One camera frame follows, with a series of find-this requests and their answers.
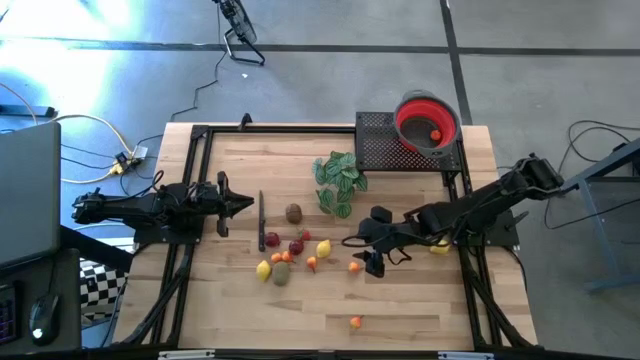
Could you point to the black knife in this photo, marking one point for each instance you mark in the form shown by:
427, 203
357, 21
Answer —
261, 230

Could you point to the black floor bar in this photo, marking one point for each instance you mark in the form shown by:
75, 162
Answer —
30, 111

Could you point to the grey power adapter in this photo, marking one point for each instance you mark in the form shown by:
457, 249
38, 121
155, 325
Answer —
140, 151

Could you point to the yellow plug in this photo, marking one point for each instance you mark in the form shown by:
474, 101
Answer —
116, 169

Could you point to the yellow lemon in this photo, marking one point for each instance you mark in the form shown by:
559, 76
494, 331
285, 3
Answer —
263, 271
323, 248
441, 249

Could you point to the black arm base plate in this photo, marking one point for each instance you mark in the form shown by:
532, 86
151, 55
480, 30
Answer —
505, 232
150, 237

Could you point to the black computer mouse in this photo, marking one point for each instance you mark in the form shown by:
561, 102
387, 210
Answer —
44, 320

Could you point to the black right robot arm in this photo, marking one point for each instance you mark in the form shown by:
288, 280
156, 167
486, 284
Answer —
475, 205

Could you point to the black floor fan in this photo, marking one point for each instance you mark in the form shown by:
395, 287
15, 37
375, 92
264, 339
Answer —
242, 25

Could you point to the dark red plum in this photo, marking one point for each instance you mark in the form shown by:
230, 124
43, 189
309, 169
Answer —
272, 239
296, 247

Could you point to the dark desk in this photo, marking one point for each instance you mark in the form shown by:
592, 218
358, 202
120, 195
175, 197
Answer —
67, 280

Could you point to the brown kiwi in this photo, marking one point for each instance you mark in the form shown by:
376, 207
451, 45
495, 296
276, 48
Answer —
294, 214

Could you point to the red grey collapsible bowl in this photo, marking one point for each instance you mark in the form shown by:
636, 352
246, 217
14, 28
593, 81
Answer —
420, 132

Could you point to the silver bracket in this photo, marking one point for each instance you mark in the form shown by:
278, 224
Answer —
186, 355
465, 356

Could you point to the green artificial potted plant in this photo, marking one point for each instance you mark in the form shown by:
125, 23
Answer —
344, 181

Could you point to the black perforated metal shelf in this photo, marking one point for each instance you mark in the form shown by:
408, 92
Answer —
380, 150

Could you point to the blue grey table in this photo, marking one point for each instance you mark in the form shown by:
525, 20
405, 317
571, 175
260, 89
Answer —
615, 159

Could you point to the black white checkerboard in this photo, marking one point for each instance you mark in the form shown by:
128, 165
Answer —
100, 287

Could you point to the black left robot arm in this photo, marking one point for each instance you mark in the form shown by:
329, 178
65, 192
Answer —
130, 207

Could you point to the black stand beam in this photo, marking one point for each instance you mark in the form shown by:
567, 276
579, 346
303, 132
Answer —
95, 246

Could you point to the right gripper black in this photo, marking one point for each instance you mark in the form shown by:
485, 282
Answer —
392, 235

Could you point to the backlit keyboard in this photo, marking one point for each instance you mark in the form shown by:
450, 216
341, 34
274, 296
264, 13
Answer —
7, 317

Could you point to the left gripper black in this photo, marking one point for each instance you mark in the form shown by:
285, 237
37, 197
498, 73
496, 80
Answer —
220, 205

